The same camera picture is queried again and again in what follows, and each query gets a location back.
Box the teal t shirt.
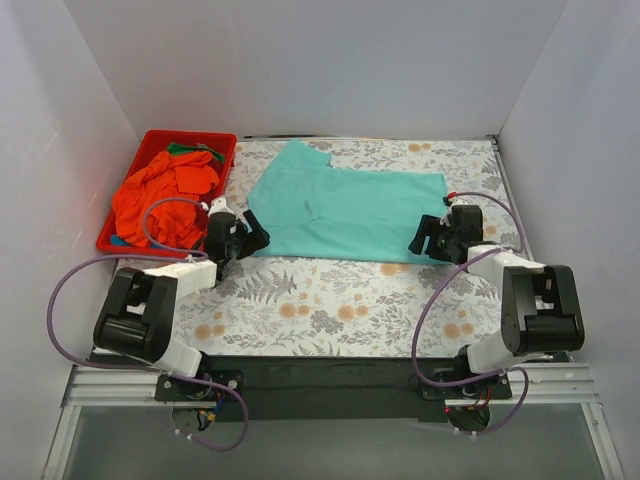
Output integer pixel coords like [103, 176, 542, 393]
[247, 140, 448, 264]

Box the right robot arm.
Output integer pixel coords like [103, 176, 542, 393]
[409, 205, 585, 388]

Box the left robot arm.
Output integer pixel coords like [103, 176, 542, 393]
[93, 208, 270, 378]

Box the floral tablecloth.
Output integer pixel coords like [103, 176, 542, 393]
[174, 139, 519, 357]

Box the orange t shirt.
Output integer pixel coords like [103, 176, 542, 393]
[112, 148, 221, 249]

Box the green t shirt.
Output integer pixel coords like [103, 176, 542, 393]
[166, 142, 226, 164]

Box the blue t shirt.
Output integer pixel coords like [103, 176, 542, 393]
[110, 235, 129, 247]

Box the red plastic bin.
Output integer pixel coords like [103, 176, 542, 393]
[96, 130, 237, 257]

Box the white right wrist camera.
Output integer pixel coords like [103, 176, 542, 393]
[440, 192, 469, 225]

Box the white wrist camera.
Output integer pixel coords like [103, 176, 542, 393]
[200, 196, 233, 217]
[440, 192, 469, 225]

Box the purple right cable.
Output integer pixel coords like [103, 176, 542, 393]
[409, 190, 529, 437]

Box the purple cable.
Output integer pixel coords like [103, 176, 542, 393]
[47, 197, 250, 451]
[409, 190, 529, 437]

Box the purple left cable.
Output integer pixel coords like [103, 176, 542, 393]
[47, 197, 250, 451]

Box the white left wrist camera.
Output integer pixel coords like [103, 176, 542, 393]
[200, 196, 233, 217]

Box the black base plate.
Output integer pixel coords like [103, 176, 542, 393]
[87, 352, 571, 424]

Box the aluminium frame rail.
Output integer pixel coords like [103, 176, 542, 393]
[44, 357, 624, 479]

